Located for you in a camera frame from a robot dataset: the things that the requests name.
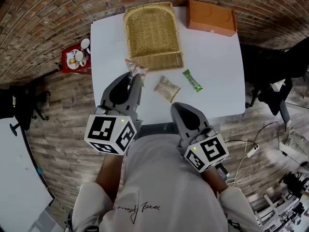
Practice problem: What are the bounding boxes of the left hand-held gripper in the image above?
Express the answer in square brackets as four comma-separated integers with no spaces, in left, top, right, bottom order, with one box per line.
[84,71,145,156]

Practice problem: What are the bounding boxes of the white power strip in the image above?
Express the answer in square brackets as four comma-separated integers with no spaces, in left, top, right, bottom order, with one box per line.
[246,145,261,158]

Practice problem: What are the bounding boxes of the white floor cable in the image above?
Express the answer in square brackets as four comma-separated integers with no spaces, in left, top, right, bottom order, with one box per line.
[226,141,252,186]

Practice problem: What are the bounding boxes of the person's left forearm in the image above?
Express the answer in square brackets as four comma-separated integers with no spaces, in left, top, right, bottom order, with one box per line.
[95,151,126,203]

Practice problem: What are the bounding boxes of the white cup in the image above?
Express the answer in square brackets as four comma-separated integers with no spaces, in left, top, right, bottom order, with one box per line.
[80,38,91,52]
[74,50,86,67]

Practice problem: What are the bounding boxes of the green snack packet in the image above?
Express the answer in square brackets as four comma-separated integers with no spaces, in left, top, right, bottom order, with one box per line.
[182,69,204,92]

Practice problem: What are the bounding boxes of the white orange snack packet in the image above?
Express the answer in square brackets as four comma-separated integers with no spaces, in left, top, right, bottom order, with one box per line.
[124,58,150,82]

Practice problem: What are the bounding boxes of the black chair with round headrest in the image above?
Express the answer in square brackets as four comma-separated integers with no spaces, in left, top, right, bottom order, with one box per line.
[242,38,309,117]

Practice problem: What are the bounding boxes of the two-tier wicker basket stand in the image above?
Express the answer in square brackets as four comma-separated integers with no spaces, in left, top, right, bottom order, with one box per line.
[123,1,185,72]

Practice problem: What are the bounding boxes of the black floor cable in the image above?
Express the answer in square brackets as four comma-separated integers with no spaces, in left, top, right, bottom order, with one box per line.
[224,120,287,155]

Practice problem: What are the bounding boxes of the beige snack packet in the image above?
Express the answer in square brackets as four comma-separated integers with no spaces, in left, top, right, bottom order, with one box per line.
[154,74,182,104]

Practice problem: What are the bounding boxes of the orange cardboard box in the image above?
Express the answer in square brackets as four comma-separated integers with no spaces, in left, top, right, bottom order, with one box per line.
[185,0,238,38]

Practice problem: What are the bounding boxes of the red box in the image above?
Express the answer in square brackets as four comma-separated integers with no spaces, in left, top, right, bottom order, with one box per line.
[60,44,92,75]

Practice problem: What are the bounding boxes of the white plate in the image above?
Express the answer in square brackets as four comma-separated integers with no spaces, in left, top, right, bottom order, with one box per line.
[65,50,78,70]

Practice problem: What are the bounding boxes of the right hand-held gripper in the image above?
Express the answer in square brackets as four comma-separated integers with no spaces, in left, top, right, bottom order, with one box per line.
[170,102,230,174]

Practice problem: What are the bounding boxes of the person's right forearm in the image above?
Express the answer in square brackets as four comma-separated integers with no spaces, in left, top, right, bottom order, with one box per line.
[199,165,230,196]

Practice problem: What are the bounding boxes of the white metal frame equipment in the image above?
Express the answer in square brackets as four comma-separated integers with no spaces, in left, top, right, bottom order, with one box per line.
[253,172,309,227]

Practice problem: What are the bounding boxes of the person's white shirt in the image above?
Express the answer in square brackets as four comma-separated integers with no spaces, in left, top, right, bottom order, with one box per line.
[71,133,264,232]

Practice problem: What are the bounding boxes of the black box device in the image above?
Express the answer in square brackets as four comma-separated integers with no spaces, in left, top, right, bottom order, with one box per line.
[215,164,229,179]

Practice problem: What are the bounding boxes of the black mesh office chair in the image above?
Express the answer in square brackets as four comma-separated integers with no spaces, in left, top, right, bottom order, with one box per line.
[9,80,52,137]

